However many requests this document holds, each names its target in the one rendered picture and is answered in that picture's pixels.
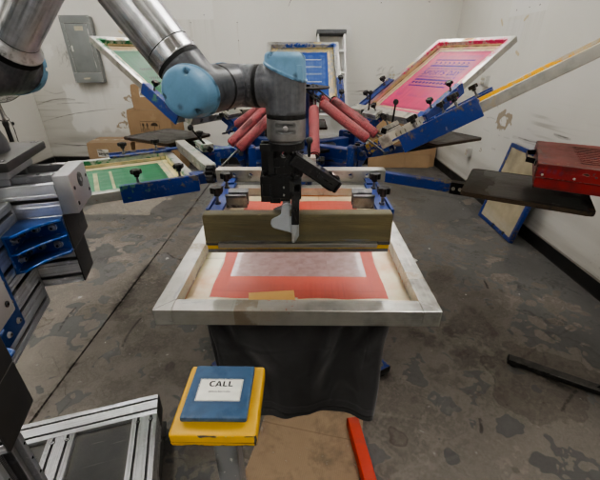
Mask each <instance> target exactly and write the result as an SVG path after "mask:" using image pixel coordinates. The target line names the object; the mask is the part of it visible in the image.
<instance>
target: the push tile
mask: <svg viewBox="0 0 600 480"><path fill-rule="evenodd" d="M254 372H255V367H229V366H198V367H197V369H196V372H195V374H194V376H193V379H192V382H191V385H190V390H189V393H188V396H187V398H186V401H185V404H184V407H183V409H182V412H181V415H180V421H181V422H247V420H248V414H249V407H250V397H251V390H252V384H253V377H254Z"/></svg>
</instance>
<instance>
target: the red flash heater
mask: <svg viewBox="0 0 600 480"><path fill-rule="evenodd" d="M534 149H536V152H535V154H534V155H533V158H535V159H536V160H537V161H536V164H535V166H534V164H532V187H533V188H539V189H546V190H559V191H565V192H572V193H579V194H586V195H592V196H599V197H600V147H598V146H588V145H577V144H567V143H556V142H546V141H536V145H535V148H534Z"/></svg>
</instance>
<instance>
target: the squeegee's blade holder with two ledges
mask: <svg viewBox="0 0 600 480"><path fill-rule="evenodd" d="M218 248H219V249H273V248H377V242H376V241H295V243H292V242H291V241H256V242H219V243H218Z"/></svg>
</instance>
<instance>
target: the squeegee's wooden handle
mask: <svg viewBox="0 0 600 480"><path fill-rule="evenodd" d="M280 214H281V210H205V211H204V213H203V215H202V219H203V226H204V232H205V238H206V245H207V246H218V243H219V242H256V241H291V233H290V232H288V231H284V230H278V229H275V228H273V227H272V226H271V224H270V221H271V219H272V218H274V217H276V216H278V215H280ZM392 219H393V214H392V212H391V210H299V236H298V238H297V240H296V241H376V242H377V245H389V244H390V235H391V227H392Z"/></svg>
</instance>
